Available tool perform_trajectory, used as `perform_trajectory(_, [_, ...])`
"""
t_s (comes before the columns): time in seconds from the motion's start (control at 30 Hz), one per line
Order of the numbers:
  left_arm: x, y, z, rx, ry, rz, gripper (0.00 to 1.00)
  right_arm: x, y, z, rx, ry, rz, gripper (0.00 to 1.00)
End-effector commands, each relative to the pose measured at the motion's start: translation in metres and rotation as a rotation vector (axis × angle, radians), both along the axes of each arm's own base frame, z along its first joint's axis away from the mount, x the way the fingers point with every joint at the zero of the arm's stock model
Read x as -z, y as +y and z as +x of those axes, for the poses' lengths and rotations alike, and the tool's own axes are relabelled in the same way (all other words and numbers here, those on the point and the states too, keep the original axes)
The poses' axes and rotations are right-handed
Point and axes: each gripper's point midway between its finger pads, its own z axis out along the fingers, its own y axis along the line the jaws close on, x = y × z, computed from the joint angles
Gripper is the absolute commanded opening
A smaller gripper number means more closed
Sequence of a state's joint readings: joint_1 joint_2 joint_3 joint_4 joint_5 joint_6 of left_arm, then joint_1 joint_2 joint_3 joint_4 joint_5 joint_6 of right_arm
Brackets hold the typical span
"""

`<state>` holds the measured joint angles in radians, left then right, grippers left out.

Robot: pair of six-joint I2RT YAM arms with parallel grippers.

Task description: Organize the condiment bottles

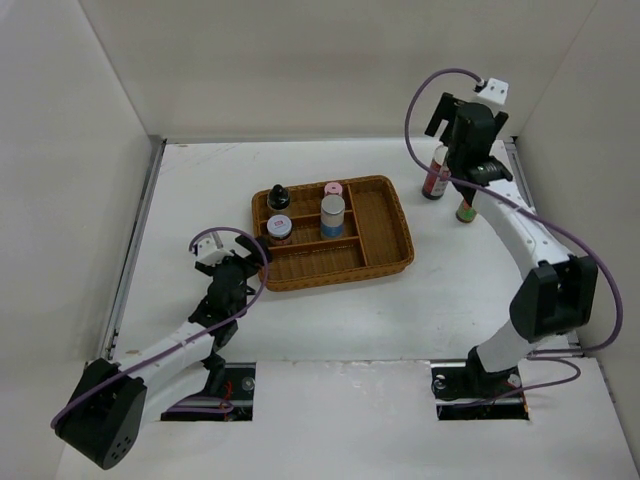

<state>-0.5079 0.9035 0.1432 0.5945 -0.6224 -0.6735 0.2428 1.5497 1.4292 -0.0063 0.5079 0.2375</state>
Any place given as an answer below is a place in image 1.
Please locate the green bottle yellow cap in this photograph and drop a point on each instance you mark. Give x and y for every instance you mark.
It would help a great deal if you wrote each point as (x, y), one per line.
(465, 213)

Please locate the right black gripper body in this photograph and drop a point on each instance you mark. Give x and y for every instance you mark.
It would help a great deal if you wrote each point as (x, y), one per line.
(453, 157)

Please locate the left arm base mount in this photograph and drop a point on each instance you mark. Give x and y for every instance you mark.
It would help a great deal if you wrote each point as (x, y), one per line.
(227, 397)

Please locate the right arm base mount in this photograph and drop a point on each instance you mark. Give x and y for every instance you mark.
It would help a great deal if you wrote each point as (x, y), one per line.
(458, 398)

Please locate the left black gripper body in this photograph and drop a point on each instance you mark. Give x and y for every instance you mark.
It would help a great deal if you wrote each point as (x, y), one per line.
(246, 271)

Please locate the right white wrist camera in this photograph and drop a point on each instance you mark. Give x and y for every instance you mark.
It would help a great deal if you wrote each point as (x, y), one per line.
(491, 92)

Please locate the white jar silver lid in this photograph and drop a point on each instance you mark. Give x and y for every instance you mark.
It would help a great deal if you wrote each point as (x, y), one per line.
(332, 216)

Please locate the tall dark sauce bottle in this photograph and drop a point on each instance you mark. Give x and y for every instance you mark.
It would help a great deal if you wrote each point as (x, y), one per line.
(436, 183)

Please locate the white lid spice jar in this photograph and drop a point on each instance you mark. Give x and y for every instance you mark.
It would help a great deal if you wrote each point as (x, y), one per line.
(279, 229)

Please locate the black cap spice bottle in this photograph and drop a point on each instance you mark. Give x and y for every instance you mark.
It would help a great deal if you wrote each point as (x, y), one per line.
(278, 200)

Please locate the brown wicker divided tray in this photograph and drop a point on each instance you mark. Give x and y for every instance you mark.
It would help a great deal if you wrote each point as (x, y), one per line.
(376, 241)

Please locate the pink cap spice jar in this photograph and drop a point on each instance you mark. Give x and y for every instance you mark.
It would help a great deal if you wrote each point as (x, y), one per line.
(333, 189)

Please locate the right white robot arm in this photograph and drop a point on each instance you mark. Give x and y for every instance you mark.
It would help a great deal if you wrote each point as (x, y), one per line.
(558, 287)

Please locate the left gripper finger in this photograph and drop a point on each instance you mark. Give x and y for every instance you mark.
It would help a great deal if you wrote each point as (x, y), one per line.
(203, 268)
(259, 253)

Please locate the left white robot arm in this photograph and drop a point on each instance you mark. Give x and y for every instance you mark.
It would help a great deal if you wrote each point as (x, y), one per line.
(114, 399)

